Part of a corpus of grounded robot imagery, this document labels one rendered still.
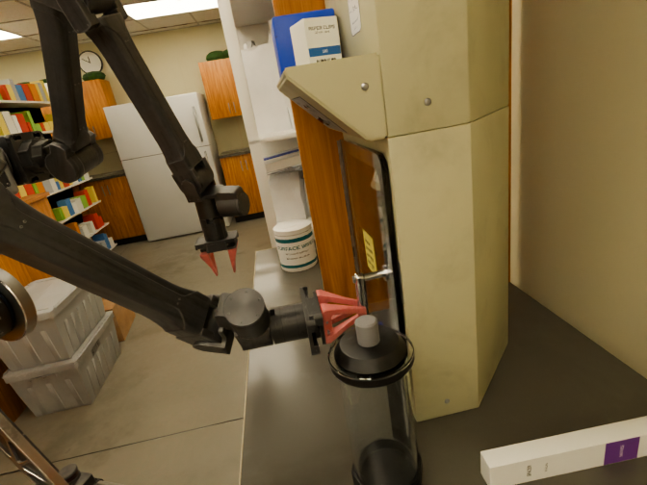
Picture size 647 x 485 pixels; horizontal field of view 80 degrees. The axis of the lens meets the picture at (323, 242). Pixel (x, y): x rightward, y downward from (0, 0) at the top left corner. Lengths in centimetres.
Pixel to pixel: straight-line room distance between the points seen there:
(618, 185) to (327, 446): 67
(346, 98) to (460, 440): 54
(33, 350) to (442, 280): 244
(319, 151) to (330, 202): 12
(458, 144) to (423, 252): 15
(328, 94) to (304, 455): 55
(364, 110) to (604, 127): 49
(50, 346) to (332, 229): 206
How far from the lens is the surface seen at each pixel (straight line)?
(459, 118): 55
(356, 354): 48
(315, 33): 58
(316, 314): 59
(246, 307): 55
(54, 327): 261
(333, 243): 93
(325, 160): 88
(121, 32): 91
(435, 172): 54
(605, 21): 87
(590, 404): 81
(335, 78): 50
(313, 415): 77
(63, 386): 282
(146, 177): 567
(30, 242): 51
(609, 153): 86
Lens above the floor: 147
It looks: 20 degrees down
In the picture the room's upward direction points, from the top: 10 degrees counter-clockwise
